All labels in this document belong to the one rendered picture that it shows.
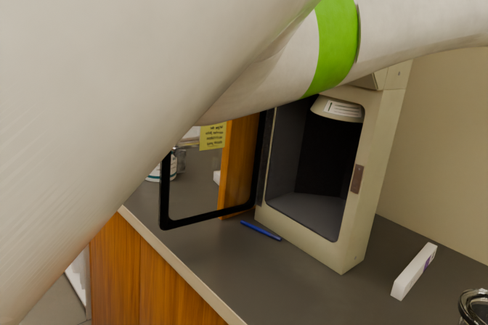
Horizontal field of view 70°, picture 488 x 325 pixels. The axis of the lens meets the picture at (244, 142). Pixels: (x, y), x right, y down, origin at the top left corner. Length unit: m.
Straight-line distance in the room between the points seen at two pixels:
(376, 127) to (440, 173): 0.46
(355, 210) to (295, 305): 0.26
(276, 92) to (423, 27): 0.17
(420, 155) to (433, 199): 0.14
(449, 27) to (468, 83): 0.77
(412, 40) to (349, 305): 0.65
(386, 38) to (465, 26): 0.13
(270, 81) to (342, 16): 0.08
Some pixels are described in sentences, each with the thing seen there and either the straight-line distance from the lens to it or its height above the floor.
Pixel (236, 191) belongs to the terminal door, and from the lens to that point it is 1.01.
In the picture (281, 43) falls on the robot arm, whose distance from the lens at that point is 0.21.
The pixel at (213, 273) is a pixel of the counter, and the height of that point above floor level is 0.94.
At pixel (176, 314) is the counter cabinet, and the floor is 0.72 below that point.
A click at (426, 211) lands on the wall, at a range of 1.29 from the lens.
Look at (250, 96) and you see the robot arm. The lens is 0.26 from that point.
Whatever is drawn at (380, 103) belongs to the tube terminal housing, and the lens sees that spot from 0.80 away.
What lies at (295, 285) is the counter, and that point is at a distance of 0.90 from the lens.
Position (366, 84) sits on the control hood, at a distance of 0.78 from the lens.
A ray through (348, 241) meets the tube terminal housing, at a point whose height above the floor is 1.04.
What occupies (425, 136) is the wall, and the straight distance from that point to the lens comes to 1.24.
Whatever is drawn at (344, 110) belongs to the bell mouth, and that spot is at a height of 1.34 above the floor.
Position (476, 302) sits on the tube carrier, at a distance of 0.67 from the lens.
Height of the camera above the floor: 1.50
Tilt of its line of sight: 18 degrees down
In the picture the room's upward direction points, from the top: 6 degrees clockwise
